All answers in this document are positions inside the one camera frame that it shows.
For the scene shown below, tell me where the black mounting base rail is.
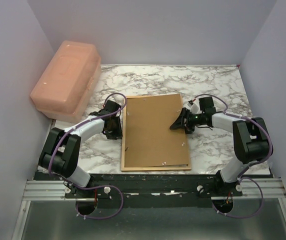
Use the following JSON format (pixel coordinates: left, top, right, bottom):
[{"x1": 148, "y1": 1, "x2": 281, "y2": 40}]
[{"x1": 34, "y1": 172, "x2": 242, "y2": 213}]

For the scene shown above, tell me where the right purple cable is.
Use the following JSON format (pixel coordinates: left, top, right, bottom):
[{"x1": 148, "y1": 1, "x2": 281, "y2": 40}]
[{"x1": 192, "y1": 93, "x2": 274, "y2": 219}]

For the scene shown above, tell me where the brown wooden picture frame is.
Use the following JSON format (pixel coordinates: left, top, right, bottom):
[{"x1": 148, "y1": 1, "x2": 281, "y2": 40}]
[{"x1": 120, "y1": 94, "x2": 193, "y2": 172}]

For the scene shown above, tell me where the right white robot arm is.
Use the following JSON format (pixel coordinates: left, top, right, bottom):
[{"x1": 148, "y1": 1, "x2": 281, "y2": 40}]
[{"x1": 169, "y1": 93, "x2": 273, "y2": 196}]

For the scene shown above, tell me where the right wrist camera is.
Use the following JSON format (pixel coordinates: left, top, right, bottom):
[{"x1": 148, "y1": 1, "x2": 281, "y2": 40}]
[{"x1": 187, "y1": 100, "x2": 199, "y2": 114}]

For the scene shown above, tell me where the purple cable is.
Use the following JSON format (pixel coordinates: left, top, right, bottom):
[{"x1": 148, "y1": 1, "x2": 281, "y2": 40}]
[
  {"x1": 192, "y1": 93, "x2": 274, "y2": 219},
  {"x1": 48, "y1": 92, "x2": 125, "y2": 221}
]

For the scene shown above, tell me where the pink translucent plastic storage box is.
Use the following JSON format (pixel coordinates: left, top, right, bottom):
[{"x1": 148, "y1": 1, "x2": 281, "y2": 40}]
[{"x1": 30, "y1": 40, "x2": 101, "y2": 123}]

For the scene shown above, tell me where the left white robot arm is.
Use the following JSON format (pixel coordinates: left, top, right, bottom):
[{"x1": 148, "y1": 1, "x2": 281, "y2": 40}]
[{"x1": 38, "y1": 100, "x2": 123, "y2": 198}]

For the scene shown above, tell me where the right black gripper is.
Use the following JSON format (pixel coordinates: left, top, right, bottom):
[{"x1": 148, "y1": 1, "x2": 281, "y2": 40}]
[{"x1": 170, "y1": 107, "x2": 205, "y2": 135}]

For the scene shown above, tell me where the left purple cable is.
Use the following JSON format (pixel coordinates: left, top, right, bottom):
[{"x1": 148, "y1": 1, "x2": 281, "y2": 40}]
[{"x1": 48, "y1": 92, "x2": 125, "y2": 221}]

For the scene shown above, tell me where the aluminium extrusion frame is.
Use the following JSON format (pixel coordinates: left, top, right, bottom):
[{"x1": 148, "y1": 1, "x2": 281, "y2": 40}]
[{"x1": 10, "y1": 63, "x2": 286, "y2": 240}]

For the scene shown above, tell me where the brown fibreboard backing board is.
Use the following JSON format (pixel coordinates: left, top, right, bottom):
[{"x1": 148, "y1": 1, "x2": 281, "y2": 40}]
[{"x1": 123, "y1": 93, "x2": 190, "y2": 168}]

